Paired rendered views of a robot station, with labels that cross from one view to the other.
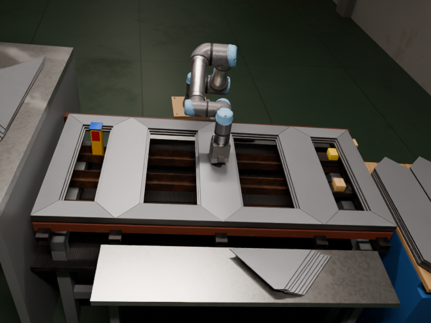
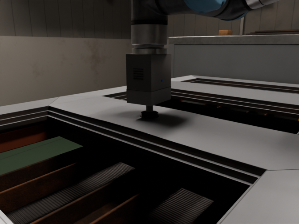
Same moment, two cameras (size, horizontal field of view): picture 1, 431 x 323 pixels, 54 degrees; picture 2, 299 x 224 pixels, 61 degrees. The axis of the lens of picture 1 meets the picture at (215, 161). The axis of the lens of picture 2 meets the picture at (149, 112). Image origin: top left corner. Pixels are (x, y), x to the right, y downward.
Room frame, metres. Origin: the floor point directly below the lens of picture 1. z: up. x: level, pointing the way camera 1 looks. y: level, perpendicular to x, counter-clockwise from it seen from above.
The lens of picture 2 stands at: (2.01, -0.38, 1.01)
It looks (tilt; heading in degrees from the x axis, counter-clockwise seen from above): 15 degrees down; 139
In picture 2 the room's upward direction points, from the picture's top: straight up
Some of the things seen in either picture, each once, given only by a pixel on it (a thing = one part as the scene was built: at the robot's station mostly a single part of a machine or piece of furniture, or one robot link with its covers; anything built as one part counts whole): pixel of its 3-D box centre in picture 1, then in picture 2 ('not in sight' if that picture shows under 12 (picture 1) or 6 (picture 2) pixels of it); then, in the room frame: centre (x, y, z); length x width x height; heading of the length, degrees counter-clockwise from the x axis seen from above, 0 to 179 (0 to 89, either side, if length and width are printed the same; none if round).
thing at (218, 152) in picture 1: (219, 150); (145, 74); (1.57, -0.01, 0.94); 0.10 x 0.09 x 0.16; 16
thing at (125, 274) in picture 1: (247, 275); not in sight; (1.05, -0.19, 0.73); 1.20 x 0.26 x 0.03; 98
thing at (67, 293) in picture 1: (67, 282); not in sight; (1.15, 0.63, 0.34); 0.06 x 0.06 x 0.68; 8
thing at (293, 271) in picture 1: (285, 270); not in sight; (1.07, -0.34, 0.77); 0.45 x 0.20 x 0.04; 98
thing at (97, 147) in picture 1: (97, 142); not in sight; (1.71, 0.63, 0.78); 0.05 x 0.05 x 0.19; 8
